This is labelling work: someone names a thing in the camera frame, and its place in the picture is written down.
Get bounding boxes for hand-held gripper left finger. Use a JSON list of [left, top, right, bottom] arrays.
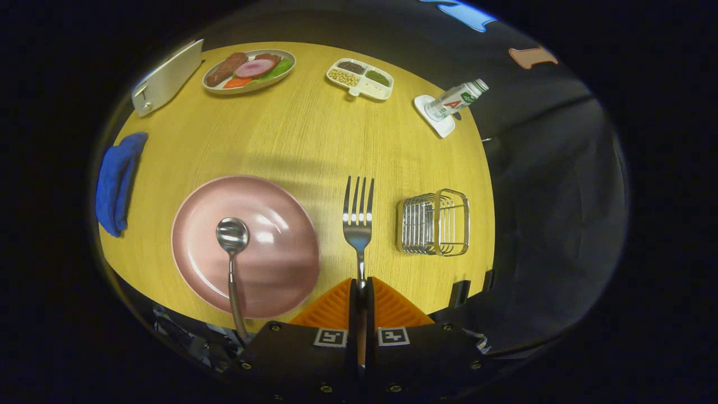
[[224, 278, 360, 402]]

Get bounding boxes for white toaster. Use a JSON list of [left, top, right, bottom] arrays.
[[131, 39, 204, 118]]

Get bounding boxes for white divided tray of grains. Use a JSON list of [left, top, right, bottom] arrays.
[[326, 58, 394, 102]]

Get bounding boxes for metal spoon with wooden handle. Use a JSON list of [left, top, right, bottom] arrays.
[[216, 217, 250, 343]]

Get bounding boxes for metal wire cutlery rack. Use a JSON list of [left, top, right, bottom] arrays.
[[396, 189, 471, 257]]

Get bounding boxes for long brown meat piece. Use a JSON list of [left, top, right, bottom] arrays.
[[205, 52, 248, 88]]

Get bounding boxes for black table edge clamp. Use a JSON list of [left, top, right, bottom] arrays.
[[449, 279, 472, 308]]

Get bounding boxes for green lettuce leaf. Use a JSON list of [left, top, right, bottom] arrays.
[[252, 58, 294, 84]]

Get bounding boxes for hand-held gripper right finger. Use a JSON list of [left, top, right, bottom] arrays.
[[362, 277, 505, 402]]

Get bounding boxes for white bottle with green label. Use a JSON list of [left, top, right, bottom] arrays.
[[425, 79, 489, 122]]

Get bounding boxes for white square coaster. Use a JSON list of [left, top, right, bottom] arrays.
[[414, 94, 456, 139]]

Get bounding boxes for metal fork with wooden handle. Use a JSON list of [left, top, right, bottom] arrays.
[[342, 176, 375, 365]]

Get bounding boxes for blue towel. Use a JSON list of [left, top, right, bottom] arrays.
[[94, 132, 149, 238]]

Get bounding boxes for pink ham slice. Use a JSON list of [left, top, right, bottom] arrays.
[[234, 59, 277, 79]]

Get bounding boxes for pink plate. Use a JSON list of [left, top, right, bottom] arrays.
[[171, 175, 321, 319]]

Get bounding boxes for white plate of food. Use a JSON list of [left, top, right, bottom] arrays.
[[202, 49, 297, 95]]

